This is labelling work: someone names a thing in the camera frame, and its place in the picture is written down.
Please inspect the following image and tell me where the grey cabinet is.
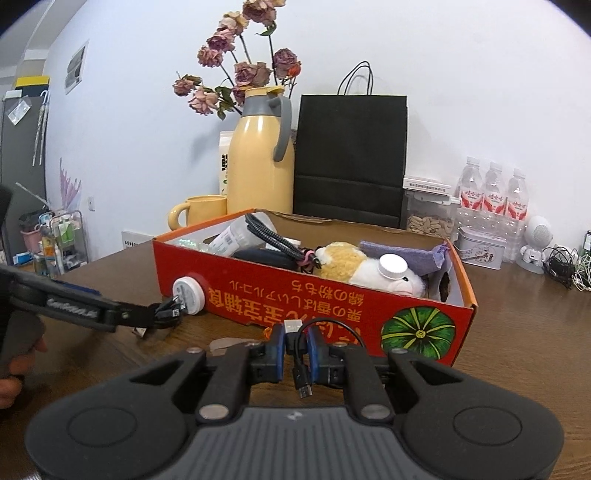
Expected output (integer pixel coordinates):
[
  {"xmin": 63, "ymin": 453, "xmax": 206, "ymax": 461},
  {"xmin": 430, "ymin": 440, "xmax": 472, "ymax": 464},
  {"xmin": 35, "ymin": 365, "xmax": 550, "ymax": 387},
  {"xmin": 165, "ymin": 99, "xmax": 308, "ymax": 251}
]
[{"xmin": 0, "ymin": 93, "xmax": 49, "ymax": 219}]

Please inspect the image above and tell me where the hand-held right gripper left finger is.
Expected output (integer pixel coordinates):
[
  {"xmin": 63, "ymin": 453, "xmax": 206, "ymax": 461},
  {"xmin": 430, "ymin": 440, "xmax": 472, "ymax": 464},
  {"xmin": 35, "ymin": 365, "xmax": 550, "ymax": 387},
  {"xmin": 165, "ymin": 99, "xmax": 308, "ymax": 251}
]
[{"xmin": 131, "ymin": 324, "xmax": 284, "ymax": 422}]

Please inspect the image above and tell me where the yellow mug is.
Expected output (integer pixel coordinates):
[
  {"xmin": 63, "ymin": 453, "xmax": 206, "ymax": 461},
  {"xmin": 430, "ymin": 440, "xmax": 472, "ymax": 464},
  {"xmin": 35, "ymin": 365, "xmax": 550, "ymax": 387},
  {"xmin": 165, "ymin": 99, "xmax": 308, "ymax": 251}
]
[{"xmin": 167, "ymin": 195, "xmax": 228, "ymax": 231}]

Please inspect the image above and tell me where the purple wall decal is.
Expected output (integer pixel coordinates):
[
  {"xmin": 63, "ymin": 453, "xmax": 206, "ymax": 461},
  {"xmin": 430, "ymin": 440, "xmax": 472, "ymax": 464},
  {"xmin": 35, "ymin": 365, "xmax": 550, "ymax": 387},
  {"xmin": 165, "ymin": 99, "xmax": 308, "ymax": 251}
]
[{"xmin": 57, "ymin": 157, "xmax": 84, "ymax": 209}]

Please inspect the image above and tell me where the dried pink rose bouquet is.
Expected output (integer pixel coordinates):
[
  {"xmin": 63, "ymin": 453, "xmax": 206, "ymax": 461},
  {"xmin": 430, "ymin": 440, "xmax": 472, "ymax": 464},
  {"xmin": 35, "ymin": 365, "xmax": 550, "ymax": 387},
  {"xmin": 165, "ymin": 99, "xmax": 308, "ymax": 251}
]
[{"xmin": 172, "ymin": 0, "xmax": 304, "ymax": 121}]

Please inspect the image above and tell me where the tangle of charger cables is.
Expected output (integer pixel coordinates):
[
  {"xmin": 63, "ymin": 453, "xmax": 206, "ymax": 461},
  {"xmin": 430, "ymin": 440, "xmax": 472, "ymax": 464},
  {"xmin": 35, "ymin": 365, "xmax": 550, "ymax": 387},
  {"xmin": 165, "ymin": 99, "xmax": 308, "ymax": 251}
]
[{"xmin": 542, "ymin": 246, "xmax": 591, "ymax": 292}]

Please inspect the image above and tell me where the metal storage cart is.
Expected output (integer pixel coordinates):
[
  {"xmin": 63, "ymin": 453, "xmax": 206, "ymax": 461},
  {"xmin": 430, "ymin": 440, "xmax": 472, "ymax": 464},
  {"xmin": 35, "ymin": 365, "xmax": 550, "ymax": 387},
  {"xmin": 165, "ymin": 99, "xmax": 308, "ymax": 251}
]
[{"xmin": 17, "ymin": 208, "xmax": 90, "ymax": 278}]

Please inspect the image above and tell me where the white ribbed jar lid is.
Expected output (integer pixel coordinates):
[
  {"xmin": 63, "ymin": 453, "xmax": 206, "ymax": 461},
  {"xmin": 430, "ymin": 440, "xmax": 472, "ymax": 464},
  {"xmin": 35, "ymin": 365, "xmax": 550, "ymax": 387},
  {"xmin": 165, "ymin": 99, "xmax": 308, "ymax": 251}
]
[{"xmin": 378, "ymin": 253, "xmax": 410, "ymax": 280}]

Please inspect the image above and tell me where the red cardboard box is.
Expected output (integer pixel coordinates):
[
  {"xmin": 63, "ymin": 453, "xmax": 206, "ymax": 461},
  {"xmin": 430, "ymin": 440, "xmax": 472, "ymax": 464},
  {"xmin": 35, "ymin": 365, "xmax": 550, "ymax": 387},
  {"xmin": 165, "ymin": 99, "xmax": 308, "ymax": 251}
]
[{"xmin": 152, "ymin": 209, "xmax": 479, "ymax": 371}]

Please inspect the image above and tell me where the short black usb cable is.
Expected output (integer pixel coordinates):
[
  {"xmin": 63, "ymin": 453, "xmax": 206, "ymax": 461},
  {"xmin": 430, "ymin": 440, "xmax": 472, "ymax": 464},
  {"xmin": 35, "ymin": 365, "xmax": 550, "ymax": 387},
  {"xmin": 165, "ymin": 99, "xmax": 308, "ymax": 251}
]
[{"xmin": 283, "ymin": 320, "xmax": 366, "ymax": 401}]

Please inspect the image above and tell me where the clear food container white lid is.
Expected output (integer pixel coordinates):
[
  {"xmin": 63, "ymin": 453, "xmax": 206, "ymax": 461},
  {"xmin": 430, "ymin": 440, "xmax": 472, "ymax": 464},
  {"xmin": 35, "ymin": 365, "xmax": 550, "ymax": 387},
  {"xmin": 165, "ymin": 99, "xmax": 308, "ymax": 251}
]
[{"xmin": 403, "ymin": 176, "xmax": 456, "ymax": 239}]

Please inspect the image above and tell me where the black cable connector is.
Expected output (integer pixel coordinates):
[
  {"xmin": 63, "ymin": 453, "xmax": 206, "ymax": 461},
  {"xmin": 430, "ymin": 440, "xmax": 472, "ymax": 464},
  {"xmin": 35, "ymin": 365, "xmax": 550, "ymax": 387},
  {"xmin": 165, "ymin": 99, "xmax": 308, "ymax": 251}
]
[{"xmin": 155, "ymin": 295, "xmax": 186, "ymax": 326}]

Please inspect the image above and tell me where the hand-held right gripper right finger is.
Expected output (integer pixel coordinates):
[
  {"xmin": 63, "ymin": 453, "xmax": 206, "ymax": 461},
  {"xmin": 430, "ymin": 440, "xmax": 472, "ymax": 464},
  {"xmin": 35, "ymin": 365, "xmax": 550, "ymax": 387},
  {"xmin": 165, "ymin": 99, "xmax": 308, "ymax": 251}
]
[{"xmin": 305, "ymin": 325, "xmax": 462, "ymax": 420}]

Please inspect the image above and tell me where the wall poster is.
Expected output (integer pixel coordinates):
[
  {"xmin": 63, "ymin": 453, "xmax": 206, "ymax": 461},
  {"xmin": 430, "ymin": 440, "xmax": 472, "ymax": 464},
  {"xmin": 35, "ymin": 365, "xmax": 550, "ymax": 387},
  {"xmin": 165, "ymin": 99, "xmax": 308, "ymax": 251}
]
[{"xmin": 64, "ymin": 38, "xmax": 90, "ymax": 96}]

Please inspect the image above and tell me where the clear cotton swab box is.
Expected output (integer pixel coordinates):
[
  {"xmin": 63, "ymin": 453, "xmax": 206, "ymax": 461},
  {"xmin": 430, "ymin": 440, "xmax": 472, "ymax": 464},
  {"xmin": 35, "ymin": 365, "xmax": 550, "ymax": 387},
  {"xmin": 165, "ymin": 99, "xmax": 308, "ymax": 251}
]
[{"xmin": 210, "ymin": 212, "xmax": 279, "ymax": 256}]

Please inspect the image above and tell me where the black paper bag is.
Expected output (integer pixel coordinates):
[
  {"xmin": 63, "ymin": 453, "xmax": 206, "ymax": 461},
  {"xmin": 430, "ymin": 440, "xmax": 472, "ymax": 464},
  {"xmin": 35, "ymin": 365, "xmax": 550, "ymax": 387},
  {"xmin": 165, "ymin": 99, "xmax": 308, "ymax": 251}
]
[{"xmin": 293, "ymin": 61, "xmax": 410, "ymax": 230}]

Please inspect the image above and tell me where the white wall vent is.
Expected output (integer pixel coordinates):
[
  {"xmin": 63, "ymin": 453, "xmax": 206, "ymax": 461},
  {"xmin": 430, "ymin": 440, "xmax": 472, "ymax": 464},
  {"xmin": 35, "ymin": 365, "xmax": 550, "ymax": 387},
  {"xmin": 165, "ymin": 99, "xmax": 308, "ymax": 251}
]
[{"xmin": 120, "ymin": 229, "xmax": 156, "ymax": 250}]

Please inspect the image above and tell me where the purple cloth pouch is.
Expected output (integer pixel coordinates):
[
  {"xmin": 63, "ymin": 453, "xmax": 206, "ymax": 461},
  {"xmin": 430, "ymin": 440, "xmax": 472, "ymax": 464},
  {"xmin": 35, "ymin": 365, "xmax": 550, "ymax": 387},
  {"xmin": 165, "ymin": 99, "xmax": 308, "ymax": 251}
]
[{"xmin": 358, "ymin": 239, "xmax": 451, "ymax": 274}]

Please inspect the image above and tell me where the white printed tin box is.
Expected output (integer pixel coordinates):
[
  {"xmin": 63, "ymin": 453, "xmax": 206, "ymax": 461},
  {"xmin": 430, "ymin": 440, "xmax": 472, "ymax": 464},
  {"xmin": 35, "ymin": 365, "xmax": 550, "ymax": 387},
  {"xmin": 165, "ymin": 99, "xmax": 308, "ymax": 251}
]
[{"xmin": 454, "ymin": 226, "xmax": 506, "ymax": 271}]

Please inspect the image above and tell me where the white snack pouch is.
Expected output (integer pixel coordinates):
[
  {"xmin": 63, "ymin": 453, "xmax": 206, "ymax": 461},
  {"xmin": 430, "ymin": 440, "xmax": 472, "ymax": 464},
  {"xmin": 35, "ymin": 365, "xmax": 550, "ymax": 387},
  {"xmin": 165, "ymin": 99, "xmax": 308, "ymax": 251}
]
[{"xmin": 217, "ymin": 131, "xmax": 236, "ymax": 198}]

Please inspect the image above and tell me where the white robot-shaped speaker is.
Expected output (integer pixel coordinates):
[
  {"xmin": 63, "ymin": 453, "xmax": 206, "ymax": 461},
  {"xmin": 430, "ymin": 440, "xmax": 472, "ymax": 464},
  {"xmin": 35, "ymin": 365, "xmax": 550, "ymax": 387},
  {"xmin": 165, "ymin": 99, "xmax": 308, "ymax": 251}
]
[{"xmin": 516, "ymin": 215, "xmax": 555, "ymax": 276}]

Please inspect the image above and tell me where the person's left hand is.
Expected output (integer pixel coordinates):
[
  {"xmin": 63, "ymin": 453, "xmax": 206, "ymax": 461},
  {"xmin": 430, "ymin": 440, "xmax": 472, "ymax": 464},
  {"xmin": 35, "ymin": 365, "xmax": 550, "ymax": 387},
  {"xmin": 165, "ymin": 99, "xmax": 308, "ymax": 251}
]
[{"xmin": 0, "ymin": 339, "xmax": 47, "ymax": 409}]

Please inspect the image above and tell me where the black braided cable coil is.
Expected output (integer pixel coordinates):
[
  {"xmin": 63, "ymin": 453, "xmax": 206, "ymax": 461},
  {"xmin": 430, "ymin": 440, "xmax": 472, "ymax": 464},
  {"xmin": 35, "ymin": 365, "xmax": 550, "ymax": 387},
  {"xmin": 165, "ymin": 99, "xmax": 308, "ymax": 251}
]
[{"xmin": 244, "ymin": 212, "xmax": 325, "ymax": 274}]

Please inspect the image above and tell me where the yellow white plush hamster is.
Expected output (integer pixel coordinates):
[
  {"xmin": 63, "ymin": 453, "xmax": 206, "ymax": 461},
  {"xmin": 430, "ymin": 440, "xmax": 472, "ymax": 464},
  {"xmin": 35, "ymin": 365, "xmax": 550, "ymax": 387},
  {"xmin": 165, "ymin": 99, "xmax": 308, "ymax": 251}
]
[{"xmin": 313, "ymin": 241, "xmax": 428, "ymax": 299}]

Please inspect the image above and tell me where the navy zip case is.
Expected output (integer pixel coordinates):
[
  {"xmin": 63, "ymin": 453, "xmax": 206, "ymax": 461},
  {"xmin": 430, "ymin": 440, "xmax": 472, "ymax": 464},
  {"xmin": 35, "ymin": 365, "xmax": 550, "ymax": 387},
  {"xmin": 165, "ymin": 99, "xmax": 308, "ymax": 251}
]
[{"xmin": 230, "ymin": 247, "xmax": 300, "ymax": 272}]

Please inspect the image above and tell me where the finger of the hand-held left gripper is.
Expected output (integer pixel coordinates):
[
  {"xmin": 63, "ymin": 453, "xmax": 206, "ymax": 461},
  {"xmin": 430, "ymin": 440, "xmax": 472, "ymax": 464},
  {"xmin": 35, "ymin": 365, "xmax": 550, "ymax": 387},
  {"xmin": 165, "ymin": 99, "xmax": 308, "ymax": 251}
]
[{"xmin": 115, "ymin": 299, "xmax": 163, "ymax": 333}]

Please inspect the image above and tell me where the white flip-top cap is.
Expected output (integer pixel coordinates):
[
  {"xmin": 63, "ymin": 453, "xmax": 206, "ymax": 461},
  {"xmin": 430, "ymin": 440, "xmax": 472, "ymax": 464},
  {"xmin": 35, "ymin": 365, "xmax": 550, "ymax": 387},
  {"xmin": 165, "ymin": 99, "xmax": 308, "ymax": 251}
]
[{"xmin": 171, "ymin": 275, "xmax": 206, "ymax": 316}]

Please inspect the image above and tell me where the yellow thermos jug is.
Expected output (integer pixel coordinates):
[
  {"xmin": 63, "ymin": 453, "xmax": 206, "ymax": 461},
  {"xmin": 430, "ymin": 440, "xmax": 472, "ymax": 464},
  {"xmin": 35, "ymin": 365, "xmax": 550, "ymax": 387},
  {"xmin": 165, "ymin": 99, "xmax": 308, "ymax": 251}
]
[{"xmin": 226, "ymin": 85, "xmax": 297, "ymax": 216}]

